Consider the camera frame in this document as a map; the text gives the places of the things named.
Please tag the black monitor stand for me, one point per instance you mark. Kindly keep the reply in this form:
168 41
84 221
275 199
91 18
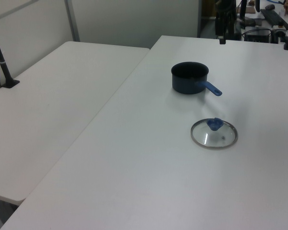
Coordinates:
242 9

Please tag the black camera pole with foot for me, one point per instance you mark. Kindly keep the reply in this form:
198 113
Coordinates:
4 69

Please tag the glass lid blue knob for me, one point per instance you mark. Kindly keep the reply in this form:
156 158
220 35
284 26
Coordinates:
214 124

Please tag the black keyboard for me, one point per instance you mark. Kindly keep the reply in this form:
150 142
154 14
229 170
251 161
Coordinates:
273 16

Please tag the dark computer mouse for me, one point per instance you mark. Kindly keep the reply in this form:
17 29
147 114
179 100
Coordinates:
270 7

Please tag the black computer box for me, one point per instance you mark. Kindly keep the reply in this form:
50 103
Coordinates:
256 36

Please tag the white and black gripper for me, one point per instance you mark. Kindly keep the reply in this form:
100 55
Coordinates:
226 6

